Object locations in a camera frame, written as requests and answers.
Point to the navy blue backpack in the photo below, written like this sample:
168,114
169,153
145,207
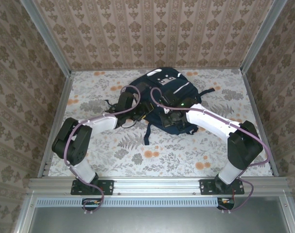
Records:
186,87

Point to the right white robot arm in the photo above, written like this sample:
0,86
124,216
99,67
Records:
210,119

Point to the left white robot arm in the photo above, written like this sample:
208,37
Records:
98,123

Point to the floral tablecloth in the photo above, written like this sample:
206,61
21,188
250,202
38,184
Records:
161,160

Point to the grey metal panel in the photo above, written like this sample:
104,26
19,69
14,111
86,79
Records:
161,221

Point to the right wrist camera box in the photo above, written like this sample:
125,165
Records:
165,120

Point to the aluminium rear table rail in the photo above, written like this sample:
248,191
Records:
113,69

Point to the aluminium front mounting rail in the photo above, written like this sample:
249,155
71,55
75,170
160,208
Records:
149,185

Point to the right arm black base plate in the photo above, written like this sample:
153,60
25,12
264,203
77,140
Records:
205,187

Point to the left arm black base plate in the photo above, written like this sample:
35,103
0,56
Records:
108,187

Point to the aluminium frame corner post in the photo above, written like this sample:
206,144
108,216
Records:
261,36
47,41

